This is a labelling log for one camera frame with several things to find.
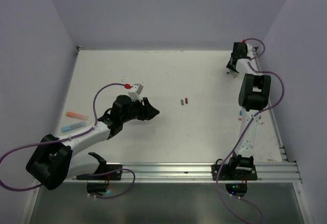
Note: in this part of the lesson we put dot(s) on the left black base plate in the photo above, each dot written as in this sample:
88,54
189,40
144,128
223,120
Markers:
104,168

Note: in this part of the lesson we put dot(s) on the orange highlighter marker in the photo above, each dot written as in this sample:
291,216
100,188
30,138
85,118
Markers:
77,116

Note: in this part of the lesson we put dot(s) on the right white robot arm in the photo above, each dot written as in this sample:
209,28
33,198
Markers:
253,98

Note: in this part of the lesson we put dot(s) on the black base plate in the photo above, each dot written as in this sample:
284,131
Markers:
104,168
227,174

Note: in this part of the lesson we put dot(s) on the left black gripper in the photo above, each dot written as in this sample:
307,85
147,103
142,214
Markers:
147,110

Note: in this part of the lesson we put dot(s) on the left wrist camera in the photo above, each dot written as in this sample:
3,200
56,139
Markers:
135,92

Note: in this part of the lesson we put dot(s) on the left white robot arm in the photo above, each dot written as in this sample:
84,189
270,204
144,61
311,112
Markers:
51,160

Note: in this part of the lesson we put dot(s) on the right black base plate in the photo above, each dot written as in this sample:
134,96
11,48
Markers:
227,174

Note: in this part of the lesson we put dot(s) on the aluminium frame rail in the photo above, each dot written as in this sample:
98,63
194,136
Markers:
186,172

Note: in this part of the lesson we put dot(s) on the light blue highlighter marker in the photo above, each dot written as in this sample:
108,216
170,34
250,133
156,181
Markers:
73,127

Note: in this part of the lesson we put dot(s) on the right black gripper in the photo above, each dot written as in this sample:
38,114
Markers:
230,67

